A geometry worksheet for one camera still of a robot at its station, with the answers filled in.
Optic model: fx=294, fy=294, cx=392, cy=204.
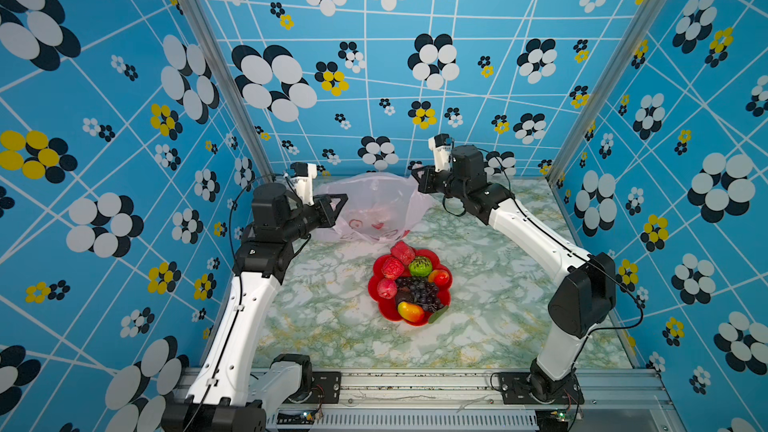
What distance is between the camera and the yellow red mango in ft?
2.64

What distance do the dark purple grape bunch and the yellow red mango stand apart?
18 millimetres

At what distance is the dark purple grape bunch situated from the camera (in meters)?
0.83
